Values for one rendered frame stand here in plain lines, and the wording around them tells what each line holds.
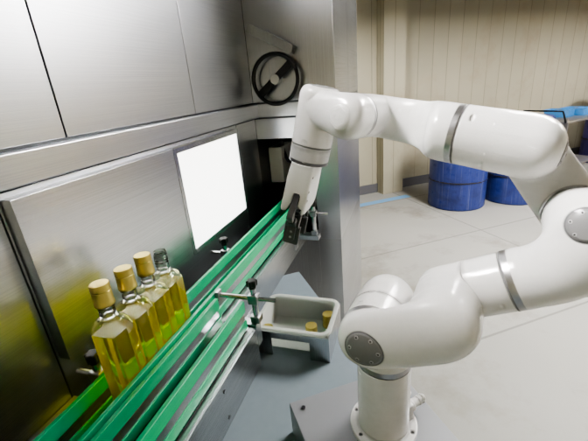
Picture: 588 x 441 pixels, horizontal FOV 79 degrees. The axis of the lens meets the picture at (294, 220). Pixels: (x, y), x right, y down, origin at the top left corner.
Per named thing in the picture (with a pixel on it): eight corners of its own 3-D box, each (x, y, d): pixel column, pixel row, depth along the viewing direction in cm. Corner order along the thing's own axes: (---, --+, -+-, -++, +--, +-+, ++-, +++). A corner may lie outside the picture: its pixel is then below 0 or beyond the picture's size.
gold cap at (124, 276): (127, 282, 73) (121, 262, 71) (141, 283, 71) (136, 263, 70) (114, 291, 69) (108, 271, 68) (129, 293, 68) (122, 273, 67)
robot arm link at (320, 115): (390, 98, 60) (365, 97, 53) (374, 158, 65) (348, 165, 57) (317, 81, 68) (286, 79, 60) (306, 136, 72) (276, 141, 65)
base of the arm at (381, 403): (395, 383, 79) (397, 324, 74) (443, 425, 68) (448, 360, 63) (338, 415, 72) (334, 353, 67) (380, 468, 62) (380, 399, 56)
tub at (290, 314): (274, 315, 119) (271, 292, 116) (341, 322, 112) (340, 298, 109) (254, 351, 104) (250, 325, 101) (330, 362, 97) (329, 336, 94)
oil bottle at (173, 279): (178, 336, 93) (161, 262, 85) (197, 339, 91) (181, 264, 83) (165, 351, 88) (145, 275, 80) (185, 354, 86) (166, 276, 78)
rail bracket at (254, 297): (223, 312, 100) (216, 273, 96) (280, 319, 95) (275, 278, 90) (218, 319, 97) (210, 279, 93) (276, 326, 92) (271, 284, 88)
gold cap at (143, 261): (144, 268, 78) (140, 249, 76) (158, 269, 77) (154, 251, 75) (133, 276, 75) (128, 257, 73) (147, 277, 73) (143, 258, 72)
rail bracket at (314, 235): (293, 246, 161) (289, 199, 153) (330, 248, 156) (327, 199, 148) (290, 251, 157) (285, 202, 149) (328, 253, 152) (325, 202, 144)
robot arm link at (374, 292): (417, 346, 67) (421, 270, 61) (402, 399, 56) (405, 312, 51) (367, 334, 71) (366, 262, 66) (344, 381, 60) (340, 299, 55)
